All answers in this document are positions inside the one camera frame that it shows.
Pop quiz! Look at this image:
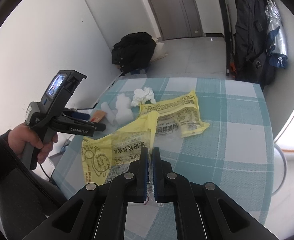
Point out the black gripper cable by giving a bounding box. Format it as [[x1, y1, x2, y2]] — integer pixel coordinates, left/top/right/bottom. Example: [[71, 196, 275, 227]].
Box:
[[38, 162, 55, 182]]

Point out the white foam strip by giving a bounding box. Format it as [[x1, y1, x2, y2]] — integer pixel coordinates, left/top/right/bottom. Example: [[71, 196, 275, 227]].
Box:
[[101, 101, 118, 124]]

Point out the black sliding door frame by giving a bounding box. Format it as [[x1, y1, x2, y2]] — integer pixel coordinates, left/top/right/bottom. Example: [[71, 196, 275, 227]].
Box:
[[213, 0, 235, 77]]

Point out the black jacket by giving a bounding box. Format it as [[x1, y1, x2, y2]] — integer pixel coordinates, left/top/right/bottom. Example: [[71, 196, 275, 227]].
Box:
[[111, 32, 158, 75]]

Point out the grey door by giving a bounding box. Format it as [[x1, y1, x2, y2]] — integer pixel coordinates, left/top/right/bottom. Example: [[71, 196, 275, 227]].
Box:
[[141, 0, 205, 41]]

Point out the white foam chunk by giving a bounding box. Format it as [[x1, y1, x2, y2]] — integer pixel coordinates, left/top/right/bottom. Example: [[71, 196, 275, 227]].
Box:
[[115, 92, 134, 127]]

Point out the crumpled white tissue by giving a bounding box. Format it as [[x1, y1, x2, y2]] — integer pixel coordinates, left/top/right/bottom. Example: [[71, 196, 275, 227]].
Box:
[[130, 87, 157, 107]]

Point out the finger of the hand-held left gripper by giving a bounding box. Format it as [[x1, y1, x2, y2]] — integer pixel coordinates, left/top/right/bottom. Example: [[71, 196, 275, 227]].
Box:
[[52, 117, 106, 132], [63, 109, 91, 120]]

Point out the yellow wrapper with barcode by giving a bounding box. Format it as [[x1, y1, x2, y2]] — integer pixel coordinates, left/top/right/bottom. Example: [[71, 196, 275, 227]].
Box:
[[139, 91, 210, 138]]

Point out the black backpack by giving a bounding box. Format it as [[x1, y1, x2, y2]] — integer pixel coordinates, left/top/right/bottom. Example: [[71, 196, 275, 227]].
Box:
[[233, 0, 275, 86]]

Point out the person's dark clothing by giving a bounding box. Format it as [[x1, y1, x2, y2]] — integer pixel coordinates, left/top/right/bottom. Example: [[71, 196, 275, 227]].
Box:
[[0, 166, 71, 240]]

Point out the orange tool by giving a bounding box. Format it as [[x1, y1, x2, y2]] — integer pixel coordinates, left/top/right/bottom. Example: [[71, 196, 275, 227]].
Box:
[[228, 59, 236, 77]]

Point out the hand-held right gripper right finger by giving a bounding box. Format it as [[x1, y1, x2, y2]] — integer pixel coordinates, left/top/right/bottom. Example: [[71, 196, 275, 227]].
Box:
[[152, 147, 280, 240]]

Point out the white tote bag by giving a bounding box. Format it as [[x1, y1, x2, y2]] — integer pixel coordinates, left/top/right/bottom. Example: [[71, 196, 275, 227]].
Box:
[[149, 37, 169, 62]]

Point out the teal checked tablecloth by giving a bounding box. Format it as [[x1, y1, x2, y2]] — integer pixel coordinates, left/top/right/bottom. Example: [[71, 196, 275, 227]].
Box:
[[53, 76, 275, 240]]

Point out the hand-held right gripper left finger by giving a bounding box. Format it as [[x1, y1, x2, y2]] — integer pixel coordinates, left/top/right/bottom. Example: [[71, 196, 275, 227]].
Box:
[[22, 147, 149, 240]]

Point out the silver folded umbrella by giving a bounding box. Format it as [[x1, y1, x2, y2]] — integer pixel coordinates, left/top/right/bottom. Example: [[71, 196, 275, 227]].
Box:
[[264, 0, 289, 69]]

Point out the person's left hand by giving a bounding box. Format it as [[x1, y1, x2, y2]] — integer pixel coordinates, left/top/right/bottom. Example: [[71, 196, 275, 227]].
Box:
[[8, 124, 59, 164]]

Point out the brown heart-print sachet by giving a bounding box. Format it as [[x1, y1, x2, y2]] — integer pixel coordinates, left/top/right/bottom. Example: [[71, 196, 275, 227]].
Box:
[[90, 111, 105, 124]]

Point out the yellow wrapper with line drawing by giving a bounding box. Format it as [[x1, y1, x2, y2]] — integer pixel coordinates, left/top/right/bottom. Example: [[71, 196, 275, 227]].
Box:
[[81, 111, 160, 187]]

